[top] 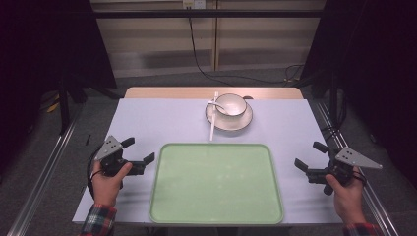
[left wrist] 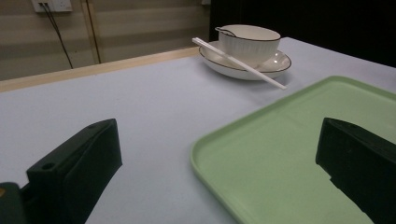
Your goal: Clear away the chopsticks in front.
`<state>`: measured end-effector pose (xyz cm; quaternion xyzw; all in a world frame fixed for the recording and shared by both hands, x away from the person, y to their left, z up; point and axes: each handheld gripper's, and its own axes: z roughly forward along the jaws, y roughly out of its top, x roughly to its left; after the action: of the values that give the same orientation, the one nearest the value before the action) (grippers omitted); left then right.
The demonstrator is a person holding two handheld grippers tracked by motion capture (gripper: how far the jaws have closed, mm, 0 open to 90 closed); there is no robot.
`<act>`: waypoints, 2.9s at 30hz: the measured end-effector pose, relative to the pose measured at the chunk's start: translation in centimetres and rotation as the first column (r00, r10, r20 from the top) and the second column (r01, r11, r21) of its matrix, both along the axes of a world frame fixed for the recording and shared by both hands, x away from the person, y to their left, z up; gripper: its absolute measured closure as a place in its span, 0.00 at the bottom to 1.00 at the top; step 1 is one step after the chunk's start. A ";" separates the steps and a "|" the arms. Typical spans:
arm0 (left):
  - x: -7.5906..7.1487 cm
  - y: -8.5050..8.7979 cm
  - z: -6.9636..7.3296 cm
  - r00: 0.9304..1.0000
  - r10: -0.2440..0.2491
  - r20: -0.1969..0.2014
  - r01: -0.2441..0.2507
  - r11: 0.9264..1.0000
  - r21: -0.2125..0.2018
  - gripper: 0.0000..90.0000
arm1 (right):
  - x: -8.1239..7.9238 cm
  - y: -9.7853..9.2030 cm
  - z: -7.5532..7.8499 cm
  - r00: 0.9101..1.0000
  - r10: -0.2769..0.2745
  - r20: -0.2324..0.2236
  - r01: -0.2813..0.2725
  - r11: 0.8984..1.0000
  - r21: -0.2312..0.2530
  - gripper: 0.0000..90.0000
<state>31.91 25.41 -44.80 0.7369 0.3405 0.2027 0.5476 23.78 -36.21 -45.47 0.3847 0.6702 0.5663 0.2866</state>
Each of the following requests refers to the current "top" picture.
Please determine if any white bowl with dark rim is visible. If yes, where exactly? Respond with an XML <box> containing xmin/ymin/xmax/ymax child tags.
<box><xmin>214</xmin><ymin>92</ymin><xmax>248</xmax><ymax>118</ymax></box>

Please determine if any yellow floor item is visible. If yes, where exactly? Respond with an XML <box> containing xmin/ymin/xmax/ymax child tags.
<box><xmin>45</xmin><ymin>93</ymin><xmax>62</xmax><ymax>114</ymax></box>

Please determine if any wooden vertical post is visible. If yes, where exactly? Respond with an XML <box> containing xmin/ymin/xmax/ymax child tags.
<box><xmin>211</xmin><ymin>0</ymin><xmax>221</xmax><ymax>72</ymax></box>

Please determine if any pale table cover sheet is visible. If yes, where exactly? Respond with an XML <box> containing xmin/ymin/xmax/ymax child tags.
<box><xmin>72</xmin><ymin>97</ymin><xmax>344</xmax><ymax>227</ymax></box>

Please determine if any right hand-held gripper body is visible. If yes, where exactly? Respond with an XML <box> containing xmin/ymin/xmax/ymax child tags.
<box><xmin>306</xmin><ymin>146</ymin><xmax>384</xmax><ymax>197</ymax></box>

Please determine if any aluminium floor rail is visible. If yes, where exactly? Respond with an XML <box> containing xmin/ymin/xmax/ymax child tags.
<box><xmin>315</xmin><ymin>100</ymin><xmax>400</xmax><ymax>236</ymax></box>
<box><xmin>6</xmin><ymin>120</ymin><xmax>79</xmax><ymax>236</ymax></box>

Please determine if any white saucer with dark rim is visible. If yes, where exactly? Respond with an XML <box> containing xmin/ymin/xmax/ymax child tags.
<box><xmin>205</xmin><ymin>99</ymin><xmax>254</xmax><ymax>132</ymax></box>

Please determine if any bundle of floor cables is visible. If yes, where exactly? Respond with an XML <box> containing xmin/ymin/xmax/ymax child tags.
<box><xmin>282</xmin><ymin>63</ymin><xmax>307</xmax><ymax>84</ymax></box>

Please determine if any person's left hand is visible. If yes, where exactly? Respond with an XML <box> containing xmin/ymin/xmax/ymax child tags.
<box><xmin>90</xmin><ymin>160</ymin><xmax>134</xmax><ymax>207</ymax></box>

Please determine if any white wall outlet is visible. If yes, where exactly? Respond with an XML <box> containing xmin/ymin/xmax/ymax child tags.
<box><xmin>182</xmin><ymin>0</ymin><xmax>208</xmax><ymax>10</ymax></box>

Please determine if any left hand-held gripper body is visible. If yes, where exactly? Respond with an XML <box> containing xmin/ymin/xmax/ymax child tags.
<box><xmin>93</xmin><ymin>135</ymin><xmax>147</xmax><ymax>178</ymax></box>

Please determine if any green plastic tray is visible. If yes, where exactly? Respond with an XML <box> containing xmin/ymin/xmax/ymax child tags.
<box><xmin>149</xmin><ymin>143</ymin><xmax>285</xmax><ymax>226</ymax></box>

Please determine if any left hand-held gripper black cable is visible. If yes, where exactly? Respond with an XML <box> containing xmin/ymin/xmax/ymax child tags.
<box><xmin>86</xmin><ymin>146</ymin><xmax>103</xmax><ymax>199</ymax></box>

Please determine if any black metal stand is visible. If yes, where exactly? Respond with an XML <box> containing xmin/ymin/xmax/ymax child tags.
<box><xmin>57</xmin><ymin>76</ymin><xmax>72</xmax><ymax>136</ymax></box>
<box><xmin>328</xmin><ymin>71</ymin><xmax>339</xmax><ymax>126</ymax></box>

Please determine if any long black wall cable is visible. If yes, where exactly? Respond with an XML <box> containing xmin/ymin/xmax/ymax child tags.
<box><xmin>187</xmin><ymin>6</ymin><xmax>307</xmax><ymax>88</ymax></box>

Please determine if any person's right hand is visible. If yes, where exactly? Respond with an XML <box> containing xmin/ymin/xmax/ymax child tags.
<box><xmin>325</xmin><ymin>166</ymin><xmax>367</xmax><ymax>226</ymax></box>

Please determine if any black curtain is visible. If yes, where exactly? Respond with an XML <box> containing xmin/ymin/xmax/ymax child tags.
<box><xmin>0</xmin><ymin>0</ymin><xmax>118</xmax><ymax>176</ymax></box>
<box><xmin>299</xmin><ymin>0</ymin><xmax>417</xmax><ymax>190</ymax></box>

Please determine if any white chopstick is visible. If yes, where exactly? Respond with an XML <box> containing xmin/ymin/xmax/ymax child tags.
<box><xmin>208</xmin><ymin>91</ymin><xmax>219</xmax><ymax>142</ymax></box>

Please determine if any black horizontal frame bar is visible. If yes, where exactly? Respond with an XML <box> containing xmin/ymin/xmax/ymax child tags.
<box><xmin>91</xmin><ymin>9</ymin><xmax>326</xmax><ymax>20</ymax></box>

